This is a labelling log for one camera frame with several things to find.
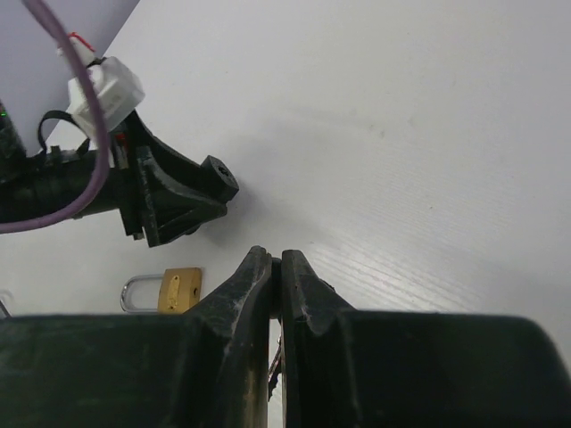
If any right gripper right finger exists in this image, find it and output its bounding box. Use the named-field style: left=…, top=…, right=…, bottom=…
left=281, top=250, right=570, bottom=427

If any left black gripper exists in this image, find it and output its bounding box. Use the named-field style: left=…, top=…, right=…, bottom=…
left=1, top=110, right=239, bottom=247

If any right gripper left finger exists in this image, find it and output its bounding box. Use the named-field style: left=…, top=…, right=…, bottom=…
left=1, top=246, right=272, bottom=427

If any brass padlock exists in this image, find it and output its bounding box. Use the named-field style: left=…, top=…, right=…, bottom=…
left=120, top=267, right=203, bottom=315

